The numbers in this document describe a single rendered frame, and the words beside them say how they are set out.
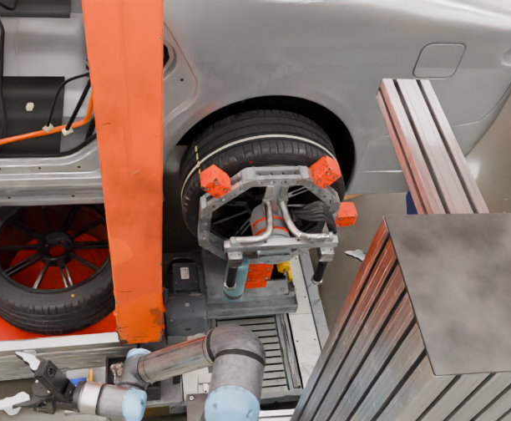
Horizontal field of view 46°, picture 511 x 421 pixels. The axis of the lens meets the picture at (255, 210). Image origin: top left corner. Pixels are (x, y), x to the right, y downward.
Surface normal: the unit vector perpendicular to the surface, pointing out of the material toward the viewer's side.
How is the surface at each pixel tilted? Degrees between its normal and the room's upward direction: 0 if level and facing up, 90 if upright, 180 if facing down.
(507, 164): 0
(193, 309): 0
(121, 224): 90
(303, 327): 0
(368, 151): 90
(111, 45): 90
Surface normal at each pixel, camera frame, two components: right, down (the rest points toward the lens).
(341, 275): 0.12, -0.63
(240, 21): 0.17, 0.67
